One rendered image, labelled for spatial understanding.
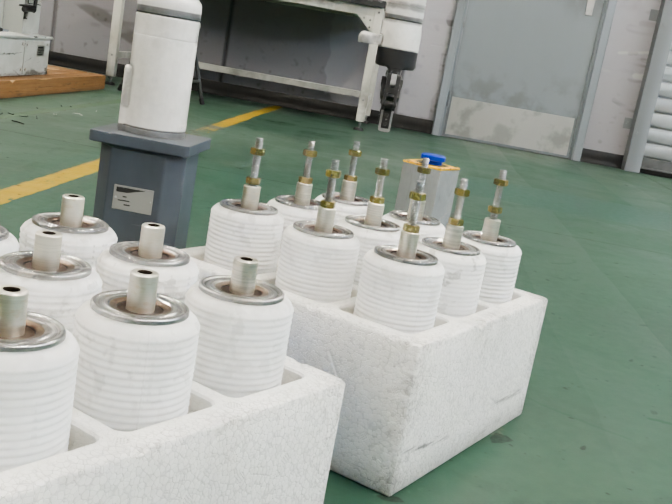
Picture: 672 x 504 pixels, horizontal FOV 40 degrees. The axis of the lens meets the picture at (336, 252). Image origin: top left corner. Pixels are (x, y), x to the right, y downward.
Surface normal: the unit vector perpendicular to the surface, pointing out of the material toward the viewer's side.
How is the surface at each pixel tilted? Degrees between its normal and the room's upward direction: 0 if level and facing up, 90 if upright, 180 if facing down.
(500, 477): 0
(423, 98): 90
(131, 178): 92
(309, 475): 90
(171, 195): 89
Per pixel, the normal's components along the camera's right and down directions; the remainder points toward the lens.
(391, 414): -0.54, 0.09
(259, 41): -0.09, 0.21
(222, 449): 0.80, 0.26
